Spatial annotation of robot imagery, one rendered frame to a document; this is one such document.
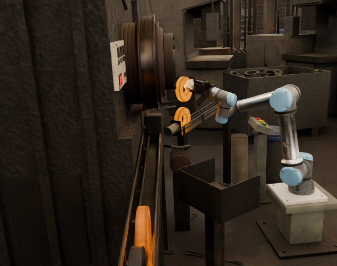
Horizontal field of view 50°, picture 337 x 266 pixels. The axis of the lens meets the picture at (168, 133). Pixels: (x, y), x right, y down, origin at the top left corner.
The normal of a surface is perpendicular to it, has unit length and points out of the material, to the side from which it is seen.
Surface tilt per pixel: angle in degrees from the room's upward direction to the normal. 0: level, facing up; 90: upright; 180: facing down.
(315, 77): 90
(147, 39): 58
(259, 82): 90
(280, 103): 85
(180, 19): 90
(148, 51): 71
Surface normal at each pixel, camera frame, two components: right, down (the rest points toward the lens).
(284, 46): -0.94, 0.14
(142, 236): -0.02, -0.31
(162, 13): -0.24, 0.28
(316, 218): 0.11, 0.27
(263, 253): -0.04, -0.96
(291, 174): -0.57, 0.41
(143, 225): -0.04, -0.61
